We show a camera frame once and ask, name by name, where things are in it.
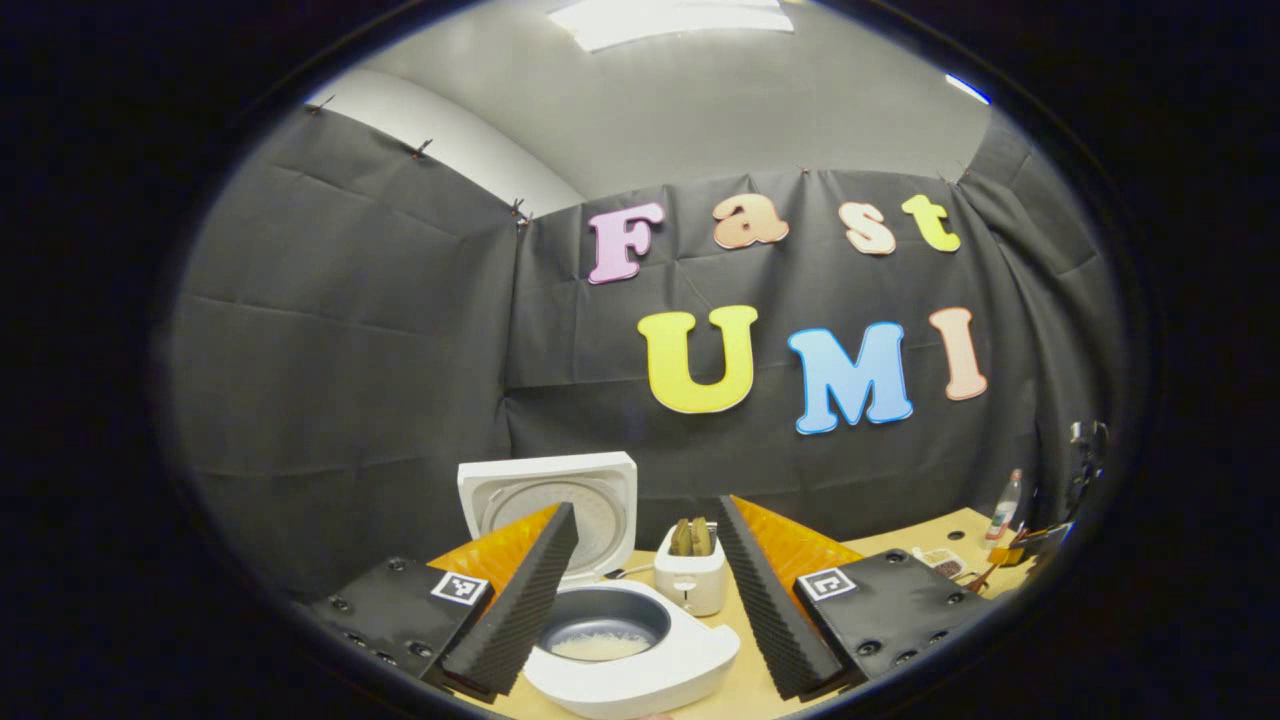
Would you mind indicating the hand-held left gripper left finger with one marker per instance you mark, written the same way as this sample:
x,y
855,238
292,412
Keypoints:
x,y
520,610

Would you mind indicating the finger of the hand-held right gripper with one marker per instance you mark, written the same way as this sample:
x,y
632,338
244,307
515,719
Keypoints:
x,y
1050,540

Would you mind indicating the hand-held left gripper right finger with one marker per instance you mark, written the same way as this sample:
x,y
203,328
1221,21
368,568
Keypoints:
x,y
770,610

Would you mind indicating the brown wooden spoon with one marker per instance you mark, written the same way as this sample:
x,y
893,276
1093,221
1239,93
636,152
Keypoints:
x,y
988,575

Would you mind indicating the layer of white rice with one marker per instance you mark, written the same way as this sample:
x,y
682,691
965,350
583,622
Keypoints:
x,y
600,647

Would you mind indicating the white rice cooker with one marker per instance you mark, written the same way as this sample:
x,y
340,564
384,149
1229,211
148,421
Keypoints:
x,y
680,660

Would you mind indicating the clear plastic water bottle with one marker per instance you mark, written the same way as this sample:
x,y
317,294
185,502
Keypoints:
x,y
1003,515

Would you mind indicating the white toaster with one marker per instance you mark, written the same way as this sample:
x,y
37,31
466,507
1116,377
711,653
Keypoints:
x,y
690,590

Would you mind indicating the brown bread slice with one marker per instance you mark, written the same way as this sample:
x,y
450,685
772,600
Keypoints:
x,y
702,535
681,537

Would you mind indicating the pile of dark red beans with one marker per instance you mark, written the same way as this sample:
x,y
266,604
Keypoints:
x,y
948,568

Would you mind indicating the white divided dish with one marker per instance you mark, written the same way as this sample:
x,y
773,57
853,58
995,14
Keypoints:
x,y
925,556

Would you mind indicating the small ceiling light panel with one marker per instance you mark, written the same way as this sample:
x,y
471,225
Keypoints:
x,y
967,88

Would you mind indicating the large ceiling light panel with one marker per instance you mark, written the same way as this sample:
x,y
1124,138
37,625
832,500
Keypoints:
x,y
670,22

